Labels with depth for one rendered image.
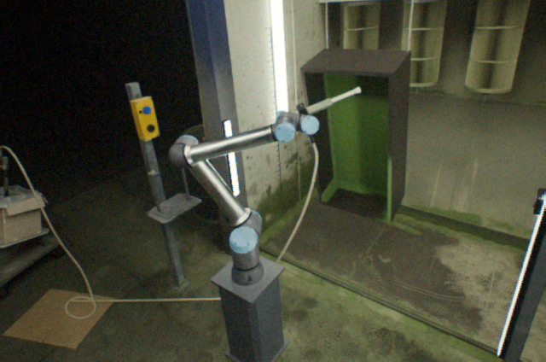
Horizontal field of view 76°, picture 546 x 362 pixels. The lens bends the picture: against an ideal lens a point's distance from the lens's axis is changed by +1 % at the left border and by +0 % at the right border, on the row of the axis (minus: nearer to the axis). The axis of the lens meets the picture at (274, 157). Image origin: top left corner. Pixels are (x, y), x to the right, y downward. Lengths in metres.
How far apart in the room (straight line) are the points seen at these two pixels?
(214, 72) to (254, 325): 1.59
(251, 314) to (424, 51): 2.45
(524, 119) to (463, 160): 0.57
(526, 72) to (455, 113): 0.61
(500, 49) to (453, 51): 0.55
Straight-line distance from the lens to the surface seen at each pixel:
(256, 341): 2.24
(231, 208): 2.00
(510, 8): 3.17
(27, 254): 3.82
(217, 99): 2.50
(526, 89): 3.64
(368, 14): 3.47
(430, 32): 3.29
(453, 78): 3.68
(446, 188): 3.55
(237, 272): 2.02
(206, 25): 2.42
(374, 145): 2.83
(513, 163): 3.56
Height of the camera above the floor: 2.07
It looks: 25 degrees down
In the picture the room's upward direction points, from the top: 4 degrees counter-clockwise
